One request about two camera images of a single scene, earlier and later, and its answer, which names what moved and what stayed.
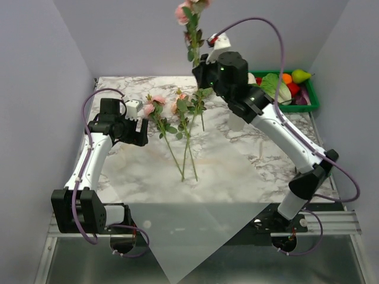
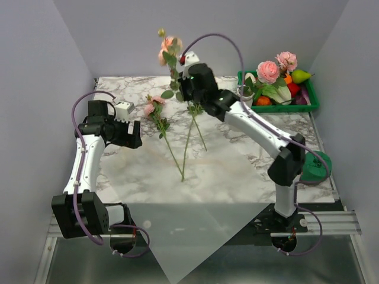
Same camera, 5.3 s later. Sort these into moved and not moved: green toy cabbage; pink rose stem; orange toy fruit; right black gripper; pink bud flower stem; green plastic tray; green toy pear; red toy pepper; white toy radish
Moved: pink rose stem; right black gripper; pink bud flower stem
Not moved: red toy pepper; green toy pear; white toy radish; green plastic tray; orange toy fruit; green toy cabbage
